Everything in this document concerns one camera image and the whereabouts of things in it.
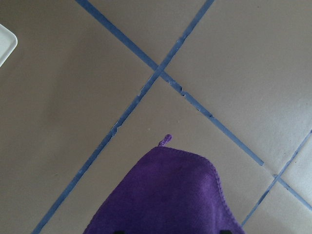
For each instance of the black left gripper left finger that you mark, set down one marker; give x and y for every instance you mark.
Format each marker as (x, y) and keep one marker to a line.
(118, 232)

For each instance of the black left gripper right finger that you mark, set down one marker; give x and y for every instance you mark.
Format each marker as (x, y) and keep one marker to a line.
(225, 232)

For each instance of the purple microfiber towel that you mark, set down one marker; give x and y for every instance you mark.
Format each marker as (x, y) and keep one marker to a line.
(168, 191)

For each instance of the white rack base tray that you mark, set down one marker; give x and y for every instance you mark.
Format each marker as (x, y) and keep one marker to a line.
(8, 42)

